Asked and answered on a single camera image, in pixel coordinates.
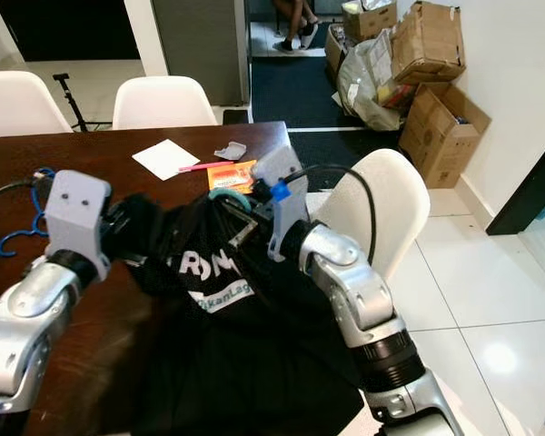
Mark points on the small grey plastic piece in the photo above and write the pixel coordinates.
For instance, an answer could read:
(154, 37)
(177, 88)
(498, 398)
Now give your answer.
(230, 152)

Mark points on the black Petronas shirt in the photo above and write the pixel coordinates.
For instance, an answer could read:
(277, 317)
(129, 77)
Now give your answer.
(245, 363)

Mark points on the teal clothes hanger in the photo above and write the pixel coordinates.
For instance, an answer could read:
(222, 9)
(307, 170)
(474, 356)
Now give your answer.
(229, 195)

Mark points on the dark blue floor mat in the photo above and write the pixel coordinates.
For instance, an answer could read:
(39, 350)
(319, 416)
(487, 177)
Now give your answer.
(286, 91)

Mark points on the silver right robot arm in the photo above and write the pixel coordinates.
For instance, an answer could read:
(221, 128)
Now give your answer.
(363, 309)

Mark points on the white paper sheet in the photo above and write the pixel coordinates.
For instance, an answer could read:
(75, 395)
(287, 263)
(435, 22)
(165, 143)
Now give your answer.
(165, 159)

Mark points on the black metal stand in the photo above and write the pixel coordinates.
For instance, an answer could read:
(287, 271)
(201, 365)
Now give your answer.
(71, 95)

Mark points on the orange printed packet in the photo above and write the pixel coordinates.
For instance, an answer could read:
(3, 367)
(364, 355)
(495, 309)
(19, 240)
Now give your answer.
(232, 175)

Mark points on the pink pen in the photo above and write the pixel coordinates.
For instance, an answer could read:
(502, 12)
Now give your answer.
(207, 166)

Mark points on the person's bare legs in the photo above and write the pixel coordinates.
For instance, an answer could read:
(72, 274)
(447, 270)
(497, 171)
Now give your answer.
(295, 23)

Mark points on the filled cardboard box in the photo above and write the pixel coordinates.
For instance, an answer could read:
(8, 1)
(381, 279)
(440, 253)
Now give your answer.
(368, 23)

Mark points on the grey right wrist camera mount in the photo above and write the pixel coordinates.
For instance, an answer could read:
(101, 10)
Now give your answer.
(283, 168)

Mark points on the blue clothes hanger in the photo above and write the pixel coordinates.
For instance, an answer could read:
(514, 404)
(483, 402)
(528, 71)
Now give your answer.
(44, 177)

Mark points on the white plastic chair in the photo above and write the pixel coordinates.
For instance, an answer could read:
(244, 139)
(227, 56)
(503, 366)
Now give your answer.
(23, 104)
(386, 191)
(163, 103)

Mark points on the open cardboard box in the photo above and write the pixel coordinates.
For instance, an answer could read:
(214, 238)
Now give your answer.
(440, 136)

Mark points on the closed cardboard box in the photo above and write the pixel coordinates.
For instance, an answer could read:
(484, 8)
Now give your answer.
(429, 41)

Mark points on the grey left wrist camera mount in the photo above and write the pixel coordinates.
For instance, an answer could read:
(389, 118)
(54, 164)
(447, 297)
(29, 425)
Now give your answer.
(80, 218)

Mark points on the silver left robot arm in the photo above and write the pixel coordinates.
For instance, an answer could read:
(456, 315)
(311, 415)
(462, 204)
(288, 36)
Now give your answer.
(27, 345)

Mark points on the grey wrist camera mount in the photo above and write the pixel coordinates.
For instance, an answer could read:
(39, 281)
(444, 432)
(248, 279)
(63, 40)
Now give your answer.
(80, 218)
(283, 168)

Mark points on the clear plastic bag of rubbish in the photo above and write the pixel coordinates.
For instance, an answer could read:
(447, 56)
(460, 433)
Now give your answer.
(363, 86)

